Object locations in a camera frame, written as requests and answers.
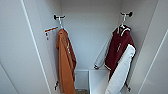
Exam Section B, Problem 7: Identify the red white varsity jacket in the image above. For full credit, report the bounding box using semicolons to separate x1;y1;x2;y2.
93;25;137;94

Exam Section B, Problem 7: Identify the white clothes hanger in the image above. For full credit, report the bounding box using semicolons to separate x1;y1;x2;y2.
117;16;132;35
44;18;66;41

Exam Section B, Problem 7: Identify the white wardrobe door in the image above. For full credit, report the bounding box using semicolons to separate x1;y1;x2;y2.
0;0;57;94
137;0;168;94

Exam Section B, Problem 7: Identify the white wardrobe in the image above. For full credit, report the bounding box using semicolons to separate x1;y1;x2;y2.
21;0;161;94

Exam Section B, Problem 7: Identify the orange hooded garment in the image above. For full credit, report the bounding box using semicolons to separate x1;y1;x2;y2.
55;28;78;94

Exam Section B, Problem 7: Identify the tall white storage box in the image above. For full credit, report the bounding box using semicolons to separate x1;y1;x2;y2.
88;68;113;94

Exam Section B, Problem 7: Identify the black wardrobe hook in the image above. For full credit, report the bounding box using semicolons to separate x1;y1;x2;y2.
52;13;67;21
120;11;134;19

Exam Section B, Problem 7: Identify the dark door hinge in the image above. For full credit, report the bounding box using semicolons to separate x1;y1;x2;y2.
125;83;132;93
53;80;60;91

